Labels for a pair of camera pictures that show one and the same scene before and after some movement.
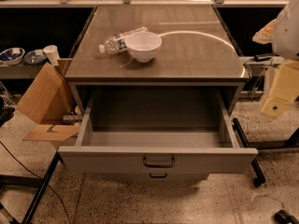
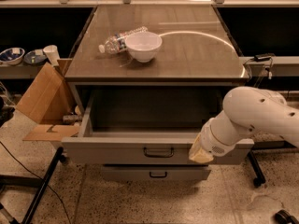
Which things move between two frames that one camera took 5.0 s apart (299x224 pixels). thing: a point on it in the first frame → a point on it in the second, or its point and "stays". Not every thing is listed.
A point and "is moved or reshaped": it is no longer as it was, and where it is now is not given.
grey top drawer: x=156 y=132 is moved or reshaped
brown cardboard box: x=49 y=102 stays
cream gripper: x=287 y=35 → x=214 y=144
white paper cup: x=51 y=51 stays
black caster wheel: x=283 y=217 stays
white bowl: x=143 y=46 stays
